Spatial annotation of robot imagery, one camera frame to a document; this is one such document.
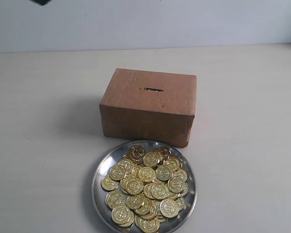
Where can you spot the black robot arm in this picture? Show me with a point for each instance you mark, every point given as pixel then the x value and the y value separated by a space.
pixel 41 2

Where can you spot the brown cardboard slot box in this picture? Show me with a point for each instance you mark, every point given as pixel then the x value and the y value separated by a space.
pixel 149 105

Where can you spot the gold coin back dark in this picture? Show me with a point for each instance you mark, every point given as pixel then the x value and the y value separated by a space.
pixel 137 153

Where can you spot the gold coin back centre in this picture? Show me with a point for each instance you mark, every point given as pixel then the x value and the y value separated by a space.
pixel 152 158

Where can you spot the gold coin upper left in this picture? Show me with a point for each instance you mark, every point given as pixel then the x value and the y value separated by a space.
pixel 117 172

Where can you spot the round steel plate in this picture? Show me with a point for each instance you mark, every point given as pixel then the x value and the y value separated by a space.
pixel 115 155

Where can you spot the gold coin left edge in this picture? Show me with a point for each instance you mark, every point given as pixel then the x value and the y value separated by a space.
pixel 108 184

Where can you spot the gold coin left lower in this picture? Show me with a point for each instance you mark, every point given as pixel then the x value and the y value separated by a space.
pixel 114 199

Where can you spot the gold coin front right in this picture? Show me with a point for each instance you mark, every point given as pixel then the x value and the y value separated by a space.
pixel 169 208

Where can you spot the gold coin front left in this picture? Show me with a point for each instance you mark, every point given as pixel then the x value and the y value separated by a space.
pixel 122 216

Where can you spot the gold coin bottom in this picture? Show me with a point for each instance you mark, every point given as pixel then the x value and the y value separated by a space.
pixel 149 226

